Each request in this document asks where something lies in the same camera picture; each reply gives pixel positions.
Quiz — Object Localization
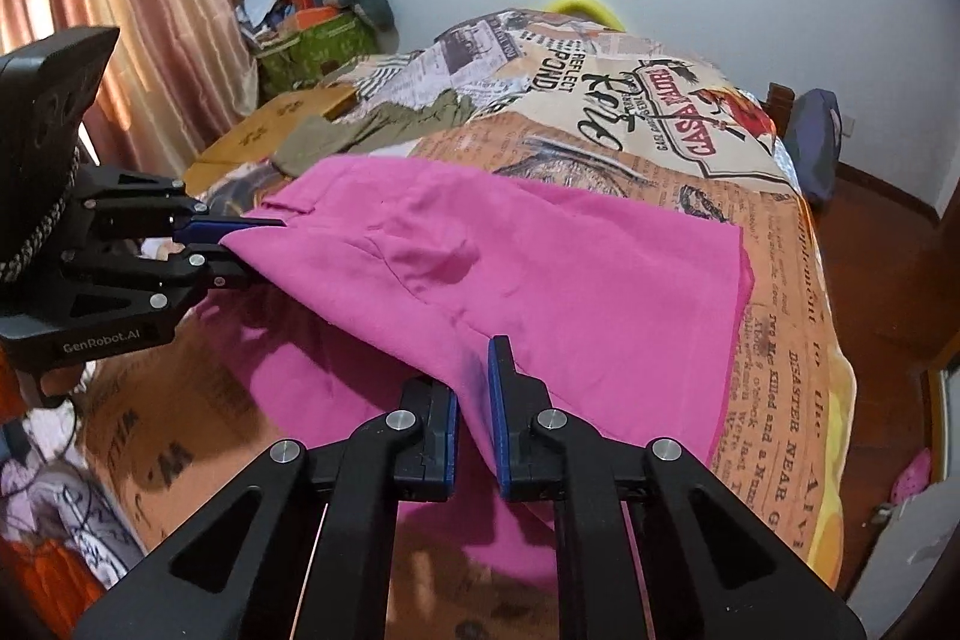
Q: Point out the pink plastic object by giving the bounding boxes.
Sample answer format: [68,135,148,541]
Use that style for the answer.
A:
[889,447,935,504]

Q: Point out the cardboard box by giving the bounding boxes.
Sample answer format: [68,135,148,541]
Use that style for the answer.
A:
[184,83,361,195]

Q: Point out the printed blanket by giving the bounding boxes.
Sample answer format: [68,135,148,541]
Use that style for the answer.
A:
[0,8,856,640]

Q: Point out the orange box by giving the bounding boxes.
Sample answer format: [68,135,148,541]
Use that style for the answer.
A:
[289,0,353,32]

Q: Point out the braided grey cord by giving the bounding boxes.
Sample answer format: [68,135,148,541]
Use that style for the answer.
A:
[0,149,82,285]

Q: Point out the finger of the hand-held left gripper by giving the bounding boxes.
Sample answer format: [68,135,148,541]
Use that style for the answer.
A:
[79,164,287,245]
[60,242,254,319]

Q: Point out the white flat object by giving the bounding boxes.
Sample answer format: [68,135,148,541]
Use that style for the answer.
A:
[844,501,953,626]

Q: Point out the green patterned bag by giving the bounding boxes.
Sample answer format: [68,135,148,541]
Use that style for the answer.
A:
[255,14,380,101]

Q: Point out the person's left hand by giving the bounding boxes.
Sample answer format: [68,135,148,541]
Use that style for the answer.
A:
[15,361,95,405]

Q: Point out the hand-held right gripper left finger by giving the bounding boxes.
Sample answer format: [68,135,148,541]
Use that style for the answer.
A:
[71,377,460,640]

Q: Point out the pink pants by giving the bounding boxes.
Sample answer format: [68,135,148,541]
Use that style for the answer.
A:
[195,154,755,585]

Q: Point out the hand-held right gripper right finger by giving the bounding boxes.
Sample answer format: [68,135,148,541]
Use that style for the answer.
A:
[487,335,890,640]

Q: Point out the blue grey backpack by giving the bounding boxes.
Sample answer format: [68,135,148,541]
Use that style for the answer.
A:
[784,89,845,214]

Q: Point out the olive green pants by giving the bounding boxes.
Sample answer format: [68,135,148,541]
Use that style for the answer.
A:
[270,89,481,176]

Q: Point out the yellow plastic object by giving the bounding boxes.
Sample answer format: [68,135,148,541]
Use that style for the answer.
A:
[544,0,623,30]

